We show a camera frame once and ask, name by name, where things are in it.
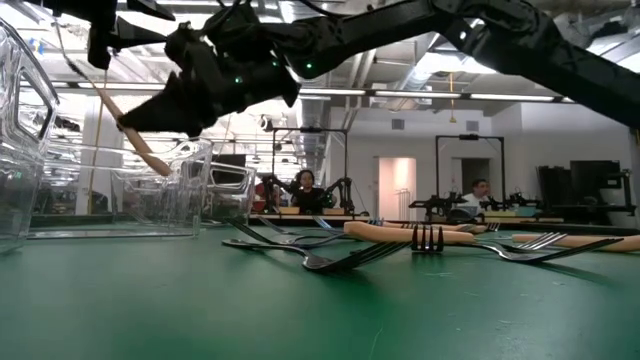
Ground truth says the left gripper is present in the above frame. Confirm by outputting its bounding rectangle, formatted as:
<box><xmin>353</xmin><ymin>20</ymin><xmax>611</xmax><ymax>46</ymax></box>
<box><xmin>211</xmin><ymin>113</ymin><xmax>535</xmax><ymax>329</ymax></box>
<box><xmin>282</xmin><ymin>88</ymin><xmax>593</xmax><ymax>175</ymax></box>
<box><xmin>29</xmin><ymin>0</ymin><xmax>177</xmax><ymax>70</ymax></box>

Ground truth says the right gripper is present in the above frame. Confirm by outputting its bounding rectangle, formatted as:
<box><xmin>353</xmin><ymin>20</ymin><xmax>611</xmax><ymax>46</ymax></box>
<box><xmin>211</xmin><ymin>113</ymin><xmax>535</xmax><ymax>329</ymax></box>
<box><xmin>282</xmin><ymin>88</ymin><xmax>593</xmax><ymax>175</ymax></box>
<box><xmin>118</xmin><ymin>25</ymin><xmax>301</xmax><ymax>138</ymax></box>

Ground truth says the wooden handled silver fork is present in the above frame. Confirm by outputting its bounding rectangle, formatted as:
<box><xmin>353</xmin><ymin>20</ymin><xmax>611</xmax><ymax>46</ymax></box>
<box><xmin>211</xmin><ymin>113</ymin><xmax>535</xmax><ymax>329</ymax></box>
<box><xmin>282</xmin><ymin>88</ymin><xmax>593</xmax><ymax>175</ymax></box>
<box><xmin>52</xmin><ymin>22</ymin><xmax>175</xmax><ymax>178</ymax></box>
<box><xmin>462</xmin><ymin>222</ymin><xmax>501</xmax><ymax>234</ymax></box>
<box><xmin>382</xmin><ymin>221</ymin><xmax>469</xmax><ymax>235</ymax></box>
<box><xmin>343</xmin><ymin>221</ymin><xmax>570</xmax><ymax>252</ymax></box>
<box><xmin>512</xmin><ymin>233</ymin><xmax>640</xmax><ymax>254</ymax></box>

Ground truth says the black metal fork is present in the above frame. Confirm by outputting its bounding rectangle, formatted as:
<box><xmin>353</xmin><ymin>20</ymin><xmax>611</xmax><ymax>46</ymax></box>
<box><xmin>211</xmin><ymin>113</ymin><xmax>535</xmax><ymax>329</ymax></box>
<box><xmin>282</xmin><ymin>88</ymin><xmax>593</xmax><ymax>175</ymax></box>
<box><xmin>221</xmin><ymin>238</ymin><xmax>412</xmax><ymax>275</ymax></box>
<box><xmin>410</xmin><ymin>224</ymin><xmax>445</xmax><ymax>254</ymax></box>
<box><xmin>444</xmin><ymin>238</ymin><xmax>625</xmax><ymax>267</ymax></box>
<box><xmin>224</xmin><ymin>217</ymin><xmax>326</xmax><ymax>247</ymax></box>

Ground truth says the clear plastic bin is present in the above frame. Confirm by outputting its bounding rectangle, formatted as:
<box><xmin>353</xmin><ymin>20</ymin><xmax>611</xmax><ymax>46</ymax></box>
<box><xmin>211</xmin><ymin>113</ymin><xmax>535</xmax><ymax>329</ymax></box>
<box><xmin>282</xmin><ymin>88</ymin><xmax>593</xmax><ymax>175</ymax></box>
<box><xmin>202</xmin><ymin>160</ymin><xmax>257</xmax><ymax>232</ymax></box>
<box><xmin>0</xmin><ymin>17</ymin><xmax>62</xmax><ymax>257</ymax></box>
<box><xmin>27</xmin><ymin>137</ymin><xmax>216</xmax><ymax>241</ymax></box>

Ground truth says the person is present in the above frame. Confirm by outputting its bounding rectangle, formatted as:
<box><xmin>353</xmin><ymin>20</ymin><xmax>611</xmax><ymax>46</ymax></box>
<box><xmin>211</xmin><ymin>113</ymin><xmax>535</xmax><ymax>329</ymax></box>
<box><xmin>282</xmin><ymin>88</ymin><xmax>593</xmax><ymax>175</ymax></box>
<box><xmin>457</xmin><ymin>178</ymin><xmax>494</xmax><ymax>211</ymax></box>
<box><xmin>291</xmin><ymin>168</ymin><xmax>326</xmax><ymax>215</ymax></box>

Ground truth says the green table mat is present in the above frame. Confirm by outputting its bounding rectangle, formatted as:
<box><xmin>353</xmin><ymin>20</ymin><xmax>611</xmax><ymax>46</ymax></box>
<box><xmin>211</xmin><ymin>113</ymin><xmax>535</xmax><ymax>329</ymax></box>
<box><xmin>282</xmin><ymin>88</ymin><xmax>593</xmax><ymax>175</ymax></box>
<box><xmin>0</xmin><ymin>219</ymin><xmax>640</xmax><ymax>360</ymax></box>

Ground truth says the lit doorway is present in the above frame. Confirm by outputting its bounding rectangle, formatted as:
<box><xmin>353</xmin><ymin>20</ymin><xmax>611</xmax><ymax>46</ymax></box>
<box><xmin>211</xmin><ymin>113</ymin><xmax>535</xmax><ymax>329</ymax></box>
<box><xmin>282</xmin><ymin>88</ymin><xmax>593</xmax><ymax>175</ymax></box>
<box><xmin>377</xmin><ymin>157</ymin><xmax>419</xmax><ymax>222</ymax></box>

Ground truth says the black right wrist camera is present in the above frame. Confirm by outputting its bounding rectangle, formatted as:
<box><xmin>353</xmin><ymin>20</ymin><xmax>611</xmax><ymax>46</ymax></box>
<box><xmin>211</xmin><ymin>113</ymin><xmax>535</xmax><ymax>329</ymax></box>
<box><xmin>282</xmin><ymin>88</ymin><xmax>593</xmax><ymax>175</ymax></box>
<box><xmin>202</xmin><ymin>2</ymin><xmax>281</xmax><ymax>54</ymax></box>

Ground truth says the ceiling light rail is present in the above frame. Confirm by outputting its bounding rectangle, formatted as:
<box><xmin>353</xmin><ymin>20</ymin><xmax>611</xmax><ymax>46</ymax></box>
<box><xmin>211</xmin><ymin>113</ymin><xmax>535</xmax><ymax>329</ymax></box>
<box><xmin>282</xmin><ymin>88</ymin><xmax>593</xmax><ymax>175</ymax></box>
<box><xmin>19</xmin><ymin>81</ymin><xmax>576</xmax><ymax>107</ymax></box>

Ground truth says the black table frame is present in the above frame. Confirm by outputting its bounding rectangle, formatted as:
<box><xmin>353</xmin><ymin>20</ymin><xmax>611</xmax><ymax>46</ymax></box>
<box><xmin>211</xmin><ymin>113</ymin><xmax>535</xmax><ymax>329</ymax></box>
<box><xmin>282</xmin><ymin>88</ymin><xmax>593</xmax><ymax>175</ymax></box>
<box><xmin>29</xmin><ymin>213</ymin><xmax>640</xmax><ymax>237</ymax></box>

